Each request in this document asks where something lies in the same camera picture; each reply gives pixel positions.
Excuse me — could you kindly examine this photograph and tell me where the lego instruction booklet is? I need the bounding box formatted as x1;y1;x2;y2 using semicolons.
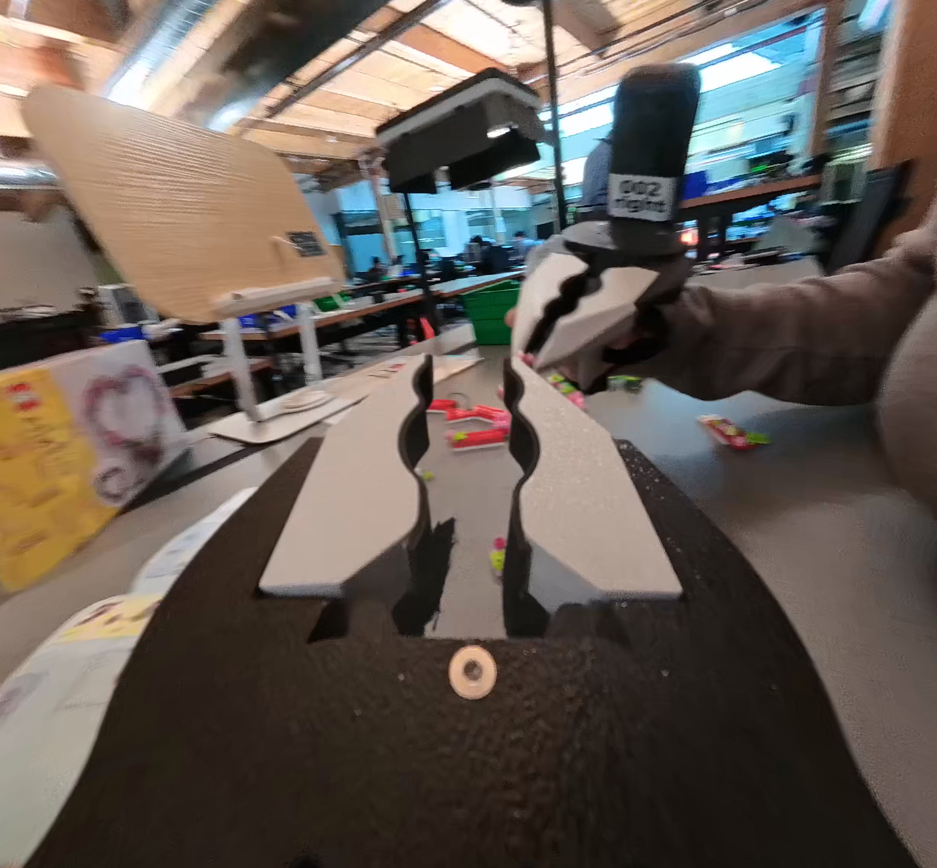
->
0;487;259;744

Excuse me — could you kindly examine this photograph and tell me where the person's right forearm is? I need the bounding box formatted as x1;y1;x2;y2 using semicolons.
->
640;220;937;404

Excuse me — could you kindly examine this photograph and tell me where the green plastic bin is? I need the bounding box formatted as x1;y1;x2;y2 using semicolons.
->
461;281;525;346

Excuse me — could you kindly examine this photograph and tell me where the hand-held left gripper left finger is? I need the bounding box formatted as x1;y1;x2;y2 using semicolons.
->
260;354;434;599

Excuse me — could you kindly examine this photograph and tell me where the wooden book stand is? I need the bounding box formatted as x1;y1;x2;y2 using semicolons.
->
22;84;367;444

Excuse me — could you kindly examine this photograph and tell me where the black light stand pole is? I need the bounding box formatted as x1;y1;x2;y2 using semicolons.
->
403;190;444;345

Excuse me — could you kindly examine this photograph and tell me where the pink green lego flower cluster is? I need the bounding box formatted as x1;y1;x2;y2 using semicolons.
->
518;350;588;409

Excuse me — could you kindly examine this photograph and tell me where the yellow lego box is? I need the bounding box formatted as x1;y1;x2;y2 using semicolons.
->
0;339;189;592

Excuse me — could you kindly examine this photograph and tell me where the red pink lego heart assembly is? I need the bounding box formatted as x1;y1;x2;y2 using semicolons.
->
427;398;513;453

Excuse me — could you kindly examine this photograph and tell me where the flat paper sheet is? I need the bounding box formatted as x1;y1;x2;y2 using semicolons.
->
322;351;486;408

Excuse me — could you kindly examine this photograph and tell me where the long wooden desk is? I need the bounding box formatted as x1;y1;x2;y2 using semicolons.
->
201;269;525;343

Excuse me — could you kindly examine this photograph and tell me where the red lego plate with green pieces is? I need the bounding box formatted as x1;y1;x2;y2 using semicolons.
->
697;414;771;452

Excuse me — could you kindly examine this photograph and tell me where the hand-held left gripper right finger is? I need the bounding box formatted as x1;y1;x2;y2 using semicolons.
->
504;357;684;600

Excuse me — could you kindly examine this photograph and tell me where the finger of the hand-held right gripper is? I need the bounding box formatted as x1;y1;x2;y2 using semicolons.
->
536;268;657;387
511;253;588;371

